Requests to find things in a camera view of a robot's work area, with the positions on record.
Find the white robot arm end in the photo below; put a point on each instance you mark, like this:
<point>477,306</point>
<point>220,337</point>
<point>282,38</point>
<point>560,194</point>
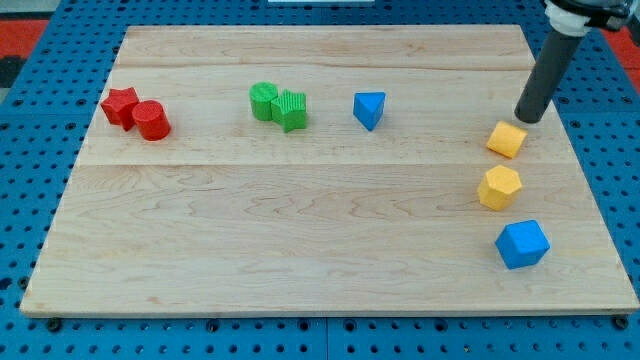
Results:
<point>576,17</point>

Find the blue triangle block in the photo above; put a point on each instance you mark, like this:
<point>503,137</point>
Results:
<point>368,108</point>

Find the yellow heart block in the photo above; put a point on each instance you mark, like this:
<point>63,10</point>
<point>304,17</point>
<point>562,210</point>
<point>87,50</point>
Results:
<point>506,139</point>

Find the wooden board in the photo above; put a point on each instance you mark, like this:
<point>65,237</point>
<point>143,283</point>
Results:
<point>229,216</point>

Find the green star block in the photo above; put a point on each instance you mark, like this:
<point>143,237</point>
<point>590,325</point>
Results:
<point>289,110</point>

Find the green cylinder block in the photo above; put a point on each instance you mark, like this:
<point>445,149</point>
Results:
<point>261,94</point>

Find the yellow hexagon block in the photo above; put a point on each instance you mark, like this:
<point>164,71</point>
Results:
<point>499,188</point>

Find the red cylinder block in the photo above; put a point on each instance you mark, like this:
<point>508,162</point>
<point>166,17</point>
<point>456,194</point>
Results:
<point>150,118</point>

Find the blue cube block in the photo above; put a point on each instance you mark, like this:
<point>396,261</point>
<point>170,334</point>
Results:
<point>522,244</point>

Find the red star block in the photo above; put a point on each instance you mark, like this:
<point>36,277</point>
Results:
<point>118,107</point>

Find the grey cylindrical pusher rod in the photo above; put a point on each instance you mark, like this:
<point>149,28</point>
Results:
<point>551,64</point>

